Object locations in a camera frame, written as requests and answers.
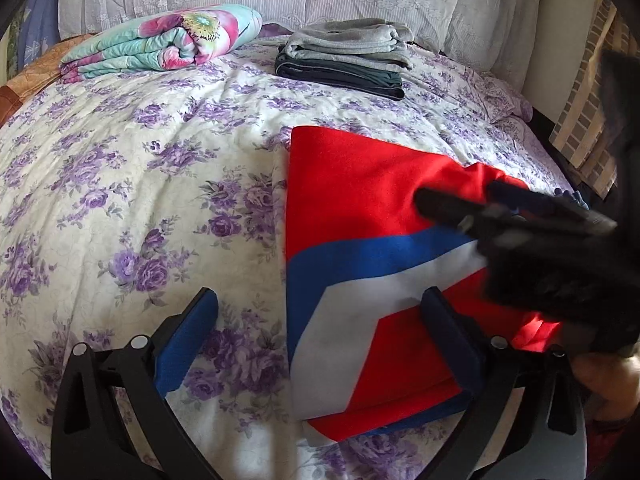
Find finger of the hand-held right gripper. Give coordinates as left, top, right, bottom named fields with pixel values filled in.
left=487, top=180, right=616, bottom=235
left=417, top=186, right=496, bottom=233

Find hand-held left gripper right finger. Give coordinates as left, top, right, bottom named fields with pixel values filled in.
left=420, top=287, right=588, bottom=480

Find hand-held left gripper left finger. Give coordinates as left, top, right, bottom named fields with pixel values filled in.
left=50, top=287, right=221, bottom=480

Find red pants with blue-white stripes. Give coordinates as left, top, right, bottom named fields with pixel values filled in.
left=282, top=125, right=566, bottom=448

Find folded dark green pants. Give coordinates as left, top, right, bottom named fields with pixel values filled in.
left=274, top=52, right=406, bottom=101

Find person's right hand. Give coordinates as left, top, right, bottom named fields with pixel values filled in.
left=572, top=345, right=640, bottom=408

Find brick-pattern cloth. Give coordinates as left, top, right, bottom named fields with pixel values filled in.
left=547, top=0, right=631, bottom=198

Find purple floral bedsheet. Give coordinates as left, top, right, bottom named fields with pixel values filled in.
left=0, top=35, right=581, bottom=480

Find folded grey garment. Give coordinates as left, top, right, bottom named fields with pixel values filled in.
left=277, top=18, right=415, bottom=72

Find folded colourful floral blanket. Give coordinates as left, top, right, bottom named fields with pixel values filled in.
left=60, top=2, right=264, bottom=82

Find orange patterned blanket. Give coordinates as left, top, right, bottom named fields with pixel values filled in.
left=0, top=34, right=96, bottom=128

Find blue patterned cloth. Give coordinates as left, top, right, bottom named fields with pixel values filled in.
left=15, top=0, right=66, bottom=68

